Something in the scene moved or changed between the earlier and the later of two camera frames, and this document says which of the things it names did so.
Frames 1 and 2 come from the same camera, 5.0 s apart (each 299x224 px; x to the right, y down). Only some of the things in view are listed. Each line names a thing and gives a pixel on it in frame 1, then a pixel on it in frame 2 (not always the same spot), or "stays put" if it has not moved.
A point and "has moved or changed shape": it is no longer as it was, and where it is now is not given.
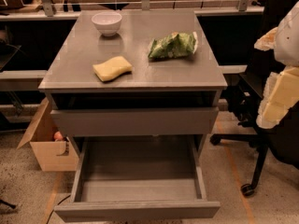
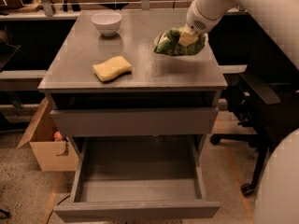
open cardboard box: (54, 153) stays put
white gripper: (289, 42) -> (199, 19)
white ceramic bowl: (107, 22) stays put
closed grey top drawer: (138, 121) stays put
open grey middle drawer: (137, 177) stays put
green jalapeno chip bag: (175, 45) has moved or changed shape
